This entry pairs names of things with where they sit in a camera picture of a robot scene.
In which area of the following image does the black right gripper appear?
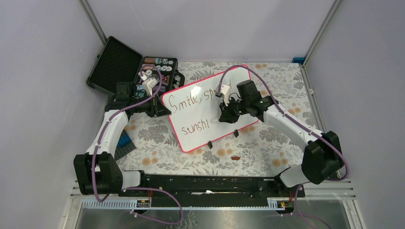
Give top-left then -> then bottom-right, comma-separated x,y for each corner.
219,96 -> 249,124

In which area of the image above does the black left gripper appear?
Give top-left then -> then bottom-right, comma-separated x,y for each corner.
130,91 -> 171,117

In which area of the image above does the pink framed whiteboard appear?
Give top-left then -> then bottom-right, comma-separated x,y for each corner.
162,67 -> 258,152

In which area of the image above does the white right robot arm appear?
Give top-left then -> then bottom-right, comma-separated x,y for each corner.
216,80 -> 344,197

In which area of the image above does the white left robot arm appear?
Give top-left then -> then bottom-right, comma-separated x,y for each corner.
74,79 -> 171,198

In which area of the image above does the blue lego brick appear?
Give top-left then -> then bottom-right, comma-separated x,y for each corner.
117,133 -> 132,147

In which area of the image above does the grey lego baseplate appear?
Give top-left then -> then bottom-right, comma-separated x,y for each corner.
114,130 -> 136,161

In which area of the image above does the black poker chip case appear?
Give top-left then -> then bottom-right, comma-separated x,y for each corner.
86,36 -> 185,95

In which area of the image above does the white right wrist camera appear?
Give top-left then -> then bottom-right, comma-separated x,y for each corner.
215,84 -> 231,106

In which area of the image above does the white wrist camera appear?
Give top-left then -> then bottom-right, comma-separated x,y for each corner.
215,84 -> 231,106
140,70 -> 158,95

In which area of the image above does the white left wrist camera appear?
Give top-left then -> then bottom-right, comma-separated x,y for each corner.
140,70 -> 158,95

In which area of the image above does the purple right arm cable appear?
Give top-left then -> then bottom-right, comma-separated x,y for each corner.
215,64 -> 350,229

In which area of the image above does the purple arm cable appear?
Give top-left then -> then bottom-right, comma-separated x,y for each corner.
92,64 -> 185,226
215,64 -> 350,229

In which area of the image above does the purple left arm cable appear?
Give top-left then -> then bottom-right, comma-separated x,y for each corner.
92,64 -> 185,226

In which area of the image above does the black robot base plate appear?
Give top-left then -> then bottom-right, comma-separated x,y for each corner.
135,173 -> 305,198

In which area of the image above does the blue corner bracket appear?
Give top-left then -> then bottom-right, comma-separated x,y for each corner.
292,57 -> 306,65

